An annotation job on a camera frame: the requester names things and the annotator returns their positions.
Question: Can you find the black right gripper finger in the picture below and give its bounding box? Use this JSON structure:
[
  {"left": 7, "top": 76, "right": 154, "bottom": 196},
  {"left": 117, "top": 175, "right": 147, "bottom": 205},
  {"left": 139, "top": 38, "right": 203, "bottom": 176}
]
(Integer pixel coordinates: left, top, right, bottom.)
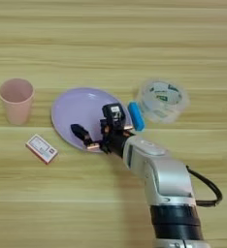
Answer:
[
  {"left": 70, "top": 123, "right": 101, "bottom": 151},
  {"left": 122, "top": 123, "right": 135, "bottom": 132}
]

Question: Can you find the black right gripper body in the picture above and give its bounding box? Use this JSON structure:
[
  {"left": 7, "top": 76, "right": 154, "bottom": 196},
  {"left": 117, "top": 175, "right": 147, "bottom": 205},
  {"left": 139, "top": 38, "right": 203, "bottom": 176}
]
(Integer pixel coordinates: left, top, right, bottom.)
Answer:
[{"left": 99, "top": 124, "right": 136, "bottom": 158}]

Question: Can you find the small red white box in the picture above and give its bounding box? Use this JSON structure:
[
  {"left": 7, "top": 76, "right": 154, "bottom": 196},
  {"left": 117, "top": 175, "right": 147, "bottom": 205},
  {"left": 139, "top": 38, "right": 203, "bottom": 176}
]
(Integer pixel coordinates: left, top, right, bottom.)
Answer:
[{"left": 25, "top": 134, "right": 59, "bottom": 166}]

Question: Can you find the pink plastic cup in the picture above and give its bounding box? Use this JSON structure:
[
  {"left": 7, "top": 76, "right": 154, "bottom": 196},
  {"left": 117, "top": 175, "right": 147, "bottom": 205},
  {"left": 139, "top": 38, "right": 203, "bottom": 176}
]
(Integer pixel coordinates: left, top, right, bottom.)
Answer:
[{"left": 0, "top": 77, "right": 35, "bottom": 126}]

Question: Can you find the blue rectangular block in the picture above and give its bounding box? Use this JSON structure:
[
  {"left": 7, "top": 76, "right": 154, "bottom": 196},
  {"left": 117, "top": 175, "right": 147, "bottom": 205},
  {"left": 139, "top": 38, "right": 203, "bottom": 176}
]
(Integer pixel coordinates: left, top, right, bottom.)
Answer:
[{"left": 127, "top": 101, "right": 146, "bottom": 132}]

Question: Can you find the purple round plate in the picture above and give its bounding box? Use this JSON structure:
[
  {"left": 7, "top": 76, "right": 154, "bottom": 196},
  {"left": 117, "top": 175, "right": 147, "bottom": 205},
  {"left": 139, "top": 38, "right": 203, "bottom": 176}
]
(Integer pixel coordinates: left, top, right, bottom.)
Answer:
[{"left": 50, "top": 87, "right": 134, "bottom": 153}]

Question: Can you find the small black white-labelled box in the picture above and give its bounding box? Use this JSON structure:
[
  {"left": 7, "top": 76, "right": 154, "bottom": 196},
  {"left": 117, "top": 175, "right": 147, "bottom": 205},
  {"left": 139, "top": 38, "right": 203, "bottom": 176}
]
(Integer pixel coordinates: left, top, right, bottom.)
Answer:
[{"left": 102, "top": 103, "right": 127, "bottom": 128}]

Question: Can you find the clear tape roll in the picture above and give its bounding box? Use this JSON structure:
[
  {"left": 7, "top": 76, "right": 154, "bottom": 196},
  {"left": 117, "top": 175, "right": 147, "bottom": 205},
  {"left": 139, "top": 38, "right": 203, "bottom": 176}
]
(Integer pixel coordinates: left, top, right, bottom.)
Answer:
[{"left": 136, "top": 79, "right": 190, "bottom": 124}]

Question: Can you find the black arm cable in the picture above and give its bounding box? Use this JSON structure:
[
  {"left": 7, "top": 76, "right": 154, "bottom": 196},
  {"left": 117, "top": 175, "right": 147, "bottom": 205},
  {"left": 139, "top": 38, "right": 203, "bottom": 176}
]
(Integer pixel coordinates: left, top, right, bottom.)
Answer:
[{"left": 185, "top": 165, "right": 223, "bottom": 208}]

